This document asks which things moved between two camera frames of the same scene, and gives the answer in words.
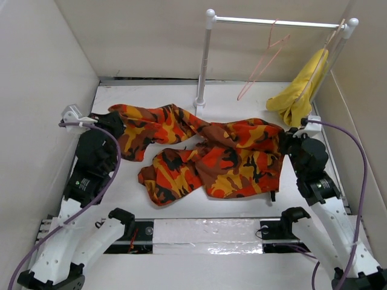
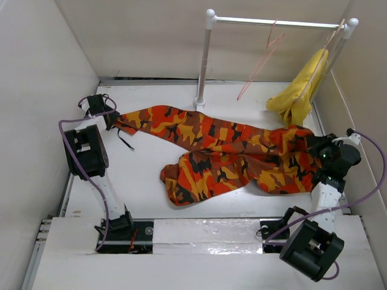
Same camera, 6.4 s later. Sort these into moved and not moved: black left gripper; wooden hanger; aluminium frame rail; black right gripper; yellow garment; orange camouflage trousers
Moved: orange camouflage trousers; black left gripper; black right gripper
Not moved: wooden hanger; aluminium frame rail; yellow garment
